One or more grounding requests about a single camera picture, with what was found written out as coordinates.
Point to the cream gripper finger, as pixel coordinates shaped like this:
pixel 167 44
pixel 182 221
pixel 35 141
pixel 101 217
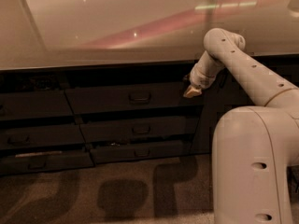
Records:
pixel 192 92

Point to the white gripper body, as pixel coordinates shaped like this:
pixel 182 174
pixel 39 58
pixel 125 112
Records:
pixel 199 79

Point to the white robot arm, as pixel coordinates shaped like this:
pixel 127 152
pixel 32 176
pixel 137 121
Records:
pixel 253 146

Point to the dark cabinet door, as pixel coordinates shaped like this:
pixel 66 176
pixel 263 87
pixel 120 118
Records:
pixel 224 94

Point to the top drawer metal handle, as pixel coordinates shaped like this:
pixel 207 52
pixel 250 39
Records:
pixel 139 97

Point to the dark cabinet frame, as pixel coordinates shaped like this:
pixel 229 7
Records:
pixel 83 77

